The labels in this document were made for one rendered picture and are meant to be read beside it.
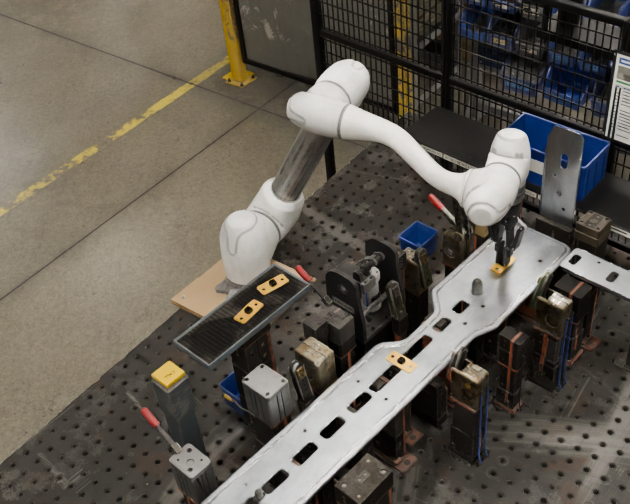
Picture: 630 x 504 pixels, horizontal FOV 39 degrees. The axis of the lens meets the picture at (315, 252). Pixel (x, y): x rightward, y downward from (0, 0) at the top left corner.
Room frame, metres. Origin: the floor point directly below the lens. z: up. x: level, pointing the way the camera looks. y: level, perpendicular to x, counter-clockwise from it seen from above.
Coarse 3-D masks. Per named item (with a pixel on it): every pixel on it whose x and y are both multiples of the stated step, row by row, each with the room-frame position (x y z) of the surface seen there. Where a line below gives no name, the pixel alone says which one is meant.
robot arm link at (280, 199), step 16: (336, 64) 2.35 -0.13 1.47; (352, 64) 2.35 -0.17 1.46; (320, 80) 2.27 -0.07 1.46; (336, 80) 2.25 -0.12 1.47; (352, 80) 2.27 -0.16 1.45; (368, 80) 2.33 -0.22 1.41; (352, 96) 2.23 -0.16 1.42; (304, 144) 2.33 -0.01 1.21; (320, 144) 2.31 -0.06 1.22; (288, 160) 2.37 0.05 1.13; (304, 160) 2.33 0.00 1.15; (288, 176) 2.35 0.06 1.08; (304, 176) 2.34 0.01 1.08; (272, 192) 2.39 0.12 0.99; (288, 192) 2.36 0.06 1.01; (256, 208) 2.39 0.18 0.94; (272, 208) 2.36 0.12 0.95; (288, 208) 2.35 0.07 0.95; (288, 224) 2.35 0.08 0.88
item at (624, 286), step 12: (576, 252) 1.92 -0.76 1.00; (564, 264) 1.88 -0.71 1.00; (576, 264) 1.87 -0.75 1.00; (588, 264) 1.87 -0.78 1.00; (600, 264) 1.86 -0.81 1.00; (612, 264) 1.86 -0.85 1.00; (576, 276) 1.83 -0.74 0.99; (588, 276) 1.82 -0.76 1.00; (600, 276) 1.81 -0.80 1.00; (624, 276) 1.80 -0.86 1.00; (600, 288) 1.78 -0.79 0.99; (612, 288) 1.76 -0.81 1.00; (624, 288) 1.76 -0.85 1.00
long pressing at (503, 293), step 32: (480, 256) 1.95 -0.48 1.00; (512, 256) 1.94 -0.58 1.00; (544, 256) 1.92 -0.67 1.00; (448, 288) 1.84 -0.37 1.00; (512, 288) 1.81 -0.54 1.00; (480, 320) 1.70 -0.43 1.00; (384, 352) 1.62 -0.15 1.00; (448, 352) 1.60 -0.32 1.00; (352, 384) 1.53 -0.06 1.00; (416, 384) 1.50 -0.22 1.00; (320, 416) 1.43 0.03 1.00; (352, 416) 1.42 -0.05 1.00; (384, 416) 1.41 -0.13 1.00; (288, 448) 1.35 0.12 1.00; (320, 448) 1.34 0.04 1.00; (352, 448) 1.33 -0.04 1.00; (256, 480) 1.27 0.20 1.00; (288, 480) 1.26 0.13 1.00; (320, 480) 1.25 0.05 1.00
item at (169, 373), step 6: (162, 366) 1.52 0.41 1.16; (168, 366) 1.52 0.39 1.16; (174, 366) 1.51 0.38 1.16; (156, 372) 1.50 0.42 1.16; (162, 372) 1.50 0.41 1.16; (168, 372) 1.50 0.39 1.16; (174, 372) 1.49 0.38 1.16; (180, 372) 1.49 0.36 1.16; (156, 378) 1.48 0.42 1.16; (162, 378) 1.48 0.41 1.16; (168, 378) 1.48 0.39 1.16; (174, 378) 1.47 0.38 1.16; (162, 384) 1.46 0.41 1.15; (168, 384) 1.46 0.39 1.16
